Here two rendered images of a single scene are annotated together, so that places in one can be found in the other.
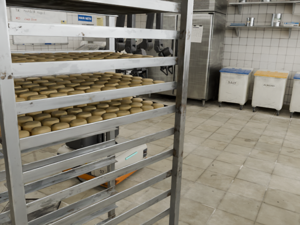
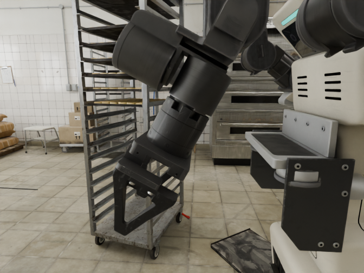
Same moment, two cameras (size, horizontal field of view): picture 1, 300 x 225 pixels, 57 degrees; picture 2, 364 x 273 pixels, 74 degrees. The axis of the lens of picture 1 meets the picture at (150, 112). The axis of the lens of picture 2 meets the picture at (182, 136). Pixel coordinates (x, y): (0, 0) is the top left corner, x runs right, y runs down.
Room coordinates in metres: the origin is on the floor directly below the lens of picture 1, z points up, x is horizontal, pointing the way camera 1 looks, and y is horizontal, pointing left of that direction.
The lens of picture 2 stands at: (2.70, -0.23, 1.15)
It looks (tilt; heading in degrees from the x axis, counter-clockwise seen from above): 11 degrees down; 154
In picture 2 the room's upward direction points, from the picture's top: straight up
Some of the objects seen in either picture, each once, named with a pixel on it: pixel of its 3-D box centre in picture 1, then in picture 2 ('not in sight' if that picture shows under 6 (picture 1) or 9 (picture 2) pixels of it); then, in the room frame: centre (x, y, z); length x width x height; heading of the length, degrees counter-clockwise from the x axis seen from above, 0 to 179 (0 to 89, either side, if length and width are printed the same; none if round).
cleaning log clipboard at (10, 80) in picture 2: not in sight; (7, 76); (-3.02, -1.15, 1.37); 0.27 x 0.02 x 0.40; 60
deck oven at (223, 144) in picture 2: not in sight; (260, 97); (-0.17, 2.52, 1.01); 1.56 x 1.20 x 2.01; 60
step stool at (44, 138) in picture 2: not in sight; (43, 138); (-2.32, -0.62, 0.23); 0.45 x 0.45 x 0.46; 52
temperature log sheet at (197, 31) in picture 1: (196, 33); not in sight; (5.33, -0.82, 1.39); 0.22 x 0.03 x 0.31; 60
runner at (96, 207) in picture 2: not in sight; (119, 190); (0.83, 0.12, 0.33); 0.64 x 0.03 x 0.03; 134
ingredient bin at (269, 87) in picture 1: (269, 91); not in sight; (5.15, -2.24, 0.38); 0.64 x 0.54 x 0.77; 151
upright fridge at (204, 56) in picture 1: (183, 52); not in sight; (5.92, -0.66, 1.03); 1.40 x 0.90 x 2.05; 60
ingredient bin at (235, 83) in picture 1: (235, 87); not in sight; (5.48, -1.68, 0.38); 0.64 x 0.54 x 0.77; 152
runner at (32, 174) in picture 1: (111, 148); (116, 112); (0.83, 0.12, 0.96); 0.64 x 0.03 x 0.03; 134
